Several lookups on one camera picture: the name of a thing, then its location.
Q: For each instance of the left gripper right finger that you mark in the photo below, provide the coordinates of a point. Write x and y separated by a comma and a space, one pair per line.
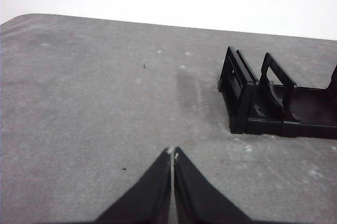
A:
200, 197

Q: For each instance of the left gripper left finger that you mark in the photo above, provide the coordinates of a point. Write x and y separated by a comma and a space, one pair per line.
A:
147, 197

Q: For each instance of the black plastic dish rack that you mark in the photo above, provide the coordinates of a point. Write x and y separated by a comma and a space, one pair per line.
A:
263, 126

